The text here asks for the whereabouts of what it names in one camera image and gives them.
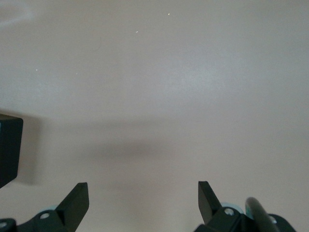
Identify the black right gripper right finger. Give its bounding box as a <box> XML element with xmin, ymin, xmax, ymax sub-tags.
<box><xmin>194</xmin><ymin>181</ymin><xmax>252</xmax><ymax>232</ymax></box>

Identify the black plastic box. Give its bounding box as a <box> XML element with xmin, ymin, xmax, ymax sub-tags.
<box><xmin>0</xmin><ymin>114</ymin><xmax>24</xmax><ymax>189</ymax></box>

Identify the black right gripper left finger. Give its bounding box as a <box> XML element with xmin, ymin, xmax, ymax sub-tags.
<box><xmin>18</xmin><ymin>182</ymin><xmax>89</xmax><ymax>232</ymax></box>

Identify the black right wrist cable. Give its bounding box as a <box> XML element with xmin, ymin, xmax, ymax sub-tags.
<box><xmin>244</xmin><ymin>197</ymin><xmax>279</xmax><ymax>232</ymax></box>

